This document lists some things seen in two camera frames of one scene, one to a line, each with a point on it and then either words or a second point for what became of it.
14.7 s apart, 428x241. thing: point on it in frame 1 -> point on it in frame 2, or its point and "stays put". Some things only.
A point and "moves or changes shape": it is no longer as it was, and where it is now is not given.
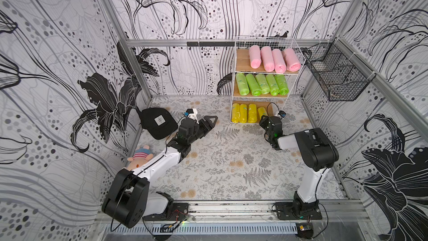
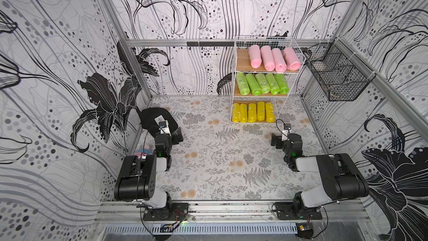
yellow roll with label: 236,112 stays put
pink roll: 293,64 stays put
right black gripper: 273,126 -> 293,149
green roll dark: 254,87 stays put
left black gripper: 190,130 -> 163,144
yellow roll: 243,113 stays put
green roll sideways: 282,83 stays put
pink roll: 268,58 stays put
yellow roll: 261,111 moves or changes shape
